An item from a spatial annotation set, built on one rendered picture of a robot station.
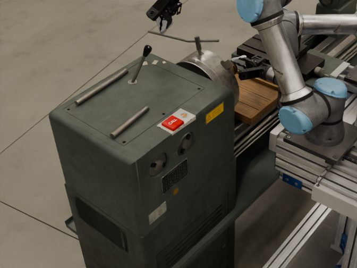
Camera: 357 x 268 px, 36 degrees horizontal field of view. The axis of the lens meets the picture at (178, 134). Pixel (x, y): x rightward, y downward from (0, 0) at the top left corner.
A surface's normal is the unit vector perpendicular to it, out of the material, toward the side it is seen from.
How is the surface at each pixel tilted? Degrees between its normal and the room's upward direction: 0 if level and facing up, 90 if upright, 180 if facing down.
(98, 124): 0
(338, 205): 90
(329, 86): 8
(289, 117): 96
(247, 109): 0
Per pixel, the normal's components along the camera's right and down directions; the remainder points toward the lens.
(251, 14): -0.84, 0.26
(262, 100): -0.05, -0.77
